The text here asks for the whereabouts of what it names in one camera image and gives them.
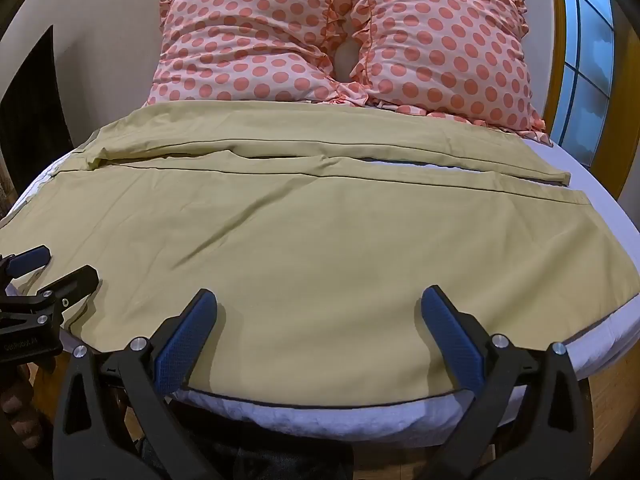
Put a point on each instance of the bed with white sheet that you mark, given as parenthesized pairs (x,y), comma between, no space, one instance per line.
(592,172)

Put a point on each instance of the dark furniture panel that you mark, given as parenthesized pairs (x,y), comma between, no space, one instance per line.
(32,115)

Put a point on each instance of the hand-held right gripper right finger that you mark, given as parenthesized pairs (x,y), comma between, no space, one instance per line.
(452,332)

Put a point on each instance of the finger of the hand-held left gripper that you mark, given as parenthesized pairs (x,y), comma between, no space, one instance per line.
(75,284)
(30,260)

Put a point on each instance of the person's dark clothing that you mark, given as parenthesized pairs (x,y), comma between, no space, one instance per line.
(260,460)

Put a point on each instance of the pink polka dot ruffled pillow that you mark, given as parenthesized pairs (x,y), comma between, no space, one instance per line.
(245,45)
(445,45)

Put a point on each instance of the person's left hand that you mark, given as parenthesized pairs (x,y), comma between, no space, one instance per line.
(11,402)

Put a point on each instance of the yellow framed window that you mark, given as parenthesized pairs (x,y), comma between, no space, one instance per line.
(595,35)

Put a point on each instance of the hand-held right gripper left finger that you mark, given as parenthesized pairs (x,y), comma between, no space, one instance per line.
(184,347)

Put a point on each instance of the olive yellow bed sheet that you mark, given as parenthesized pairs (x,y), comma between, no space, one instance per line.
(310,255)

